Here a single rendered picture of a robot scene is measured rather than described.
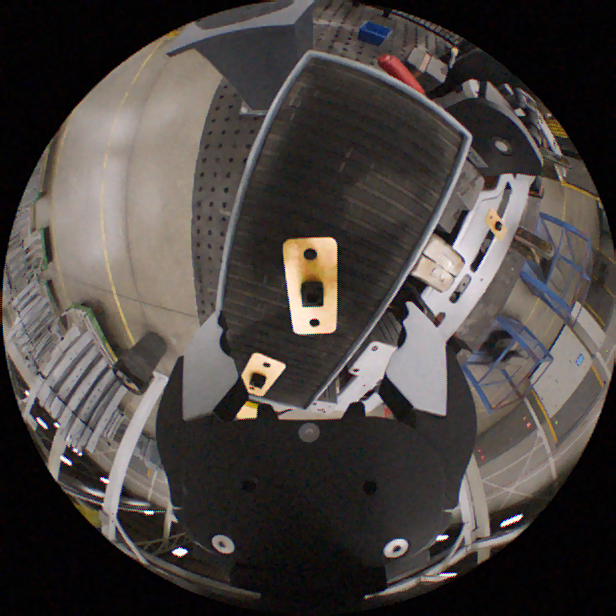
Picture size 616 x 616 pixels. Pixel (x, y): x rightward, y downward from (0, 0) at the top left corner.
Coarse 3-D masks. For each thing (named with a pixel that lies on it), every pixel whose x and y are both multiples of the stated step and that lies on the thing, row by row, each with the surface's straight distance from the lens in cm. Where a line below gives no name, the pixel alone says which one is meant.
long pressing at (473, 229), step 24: (480, 216) 44; (504, 216) 51; (456, 240) 39; (480, 240) 45; (504, 240) 52; (480, 264) 47; (432, 288) 40; (480, 288) 51; (456, 312) 49; (360, 384) 54; (336, 408) 66
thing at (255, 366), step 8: (256, 352) 19; (256, 360) 20; (264, 360) 20; (272, 360) 20; (248, 368) 22; (256, 368) 21; (264, 368) 21; (272, 368) 21; (280, 368) 20; (248, 376) 23; (256, 376) 22; (264, 376) 22; (272, 376) 22; (248, 384) 25; (256, 384) 23; (264, 384) 22; (256, 392) 26; (264, 392) 25
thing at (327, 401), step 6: (330, 384) 53; (324, 390) 51; (330, 390) 52; (336, 390) 53; (324, 396) 50; (330, 396) 51; (336, 396) 52; (318, 402) 49; (324, 402) 49; (330, 402) 50; (336, 402) 50; (312, 408) 52; (318, 408) 53; (324, 408) 52; (330, 408) 52
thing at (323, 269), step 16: (288, 240) 13; (304, 240) 13; (320, 240) 13; (288, 256) 13; (320, 256) 13; (336, 256) 13; (288, 272) 14; (304, 272) 13; (320, 272) 13; (336, 272) 13; (288, 288) 14; (304, 288) 13; (320, 288) 13; (336, 288) 14; (304, 304) 14; (320, 304) 14; (336, 304) 15; (304, 320) 16; (320, 320) 15
